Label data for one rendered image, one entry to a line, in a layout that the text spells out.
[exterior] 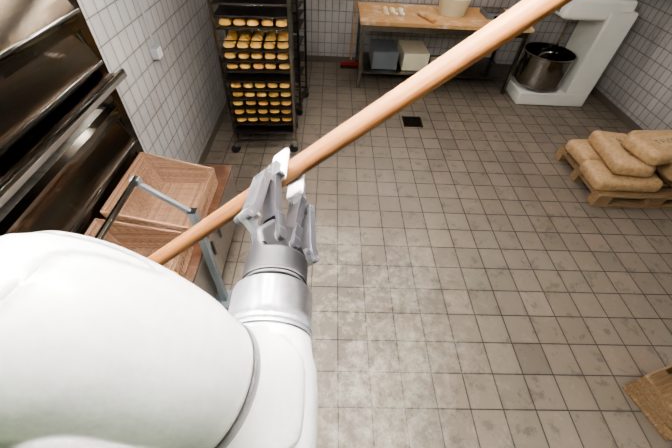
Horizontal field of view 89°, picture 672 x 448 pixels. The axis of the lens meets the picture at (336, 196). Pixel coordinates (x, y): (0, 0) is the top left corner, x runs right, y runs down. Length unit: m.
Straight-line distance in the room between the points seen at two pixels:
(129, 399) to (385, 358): 2.32
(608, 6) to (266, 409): 5.34
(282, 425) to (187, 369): 0.10
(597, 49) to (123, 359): 5.55
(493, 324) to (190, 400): 2.67
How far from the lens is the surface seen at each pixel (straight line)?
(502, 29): 0.46
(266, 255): 0.39
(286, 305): 0.35
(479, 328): 2.77
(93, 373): 0.20
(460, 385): 2.56
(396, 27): 4.84
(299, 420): 0.32
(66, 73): 2.19
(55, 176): 2.10
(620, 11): 5.53
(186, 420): 0.24
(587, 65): 5.64
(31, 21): 2.08
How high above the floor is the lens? 2.31
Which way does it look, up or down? 45 degrees down
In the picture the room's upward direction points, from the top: 4 degrees clockwise
